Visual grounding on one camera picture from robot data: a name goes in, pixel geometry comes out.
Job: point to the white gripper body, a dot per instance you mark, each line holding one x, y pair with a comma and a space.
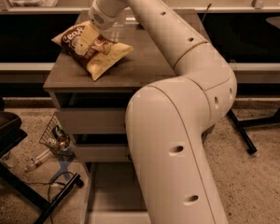
101, 20

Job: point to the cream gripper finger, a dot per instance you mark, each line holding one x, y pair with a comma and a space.
101, 44
89, 34

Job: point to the brown sea salt chip bag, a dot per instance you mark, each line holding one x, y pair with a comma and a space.
97, 63

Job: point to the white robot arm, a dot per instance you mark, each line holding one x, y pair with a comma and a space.
165, 120

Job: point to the grey top drawer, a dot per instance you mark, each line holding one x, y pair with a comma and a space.
92, 121

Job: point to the grey drawer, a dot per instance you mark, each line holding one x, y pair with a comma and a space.
92, 121
102, 153
114, 195

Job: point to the grey middle drawer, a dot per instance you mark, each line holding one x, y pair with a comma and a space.
102, 153

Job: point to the grey bottom drawer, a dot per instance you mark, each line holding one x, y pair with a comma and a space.
114, 195

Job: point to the clear plastic bottle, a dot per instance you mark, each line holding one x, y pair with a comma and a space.
38, 160

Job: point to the blue tape cross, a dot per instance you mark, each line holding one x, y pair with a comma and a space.
64, 162

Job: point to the black table stand left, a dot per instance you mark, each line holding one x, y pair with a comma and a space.
35, 114

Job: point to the black stand legs right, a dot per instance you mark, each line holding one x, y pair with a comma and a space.
240, 126

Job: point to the wire mesh basket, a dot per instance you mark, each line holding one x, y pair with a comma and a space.
56, 139

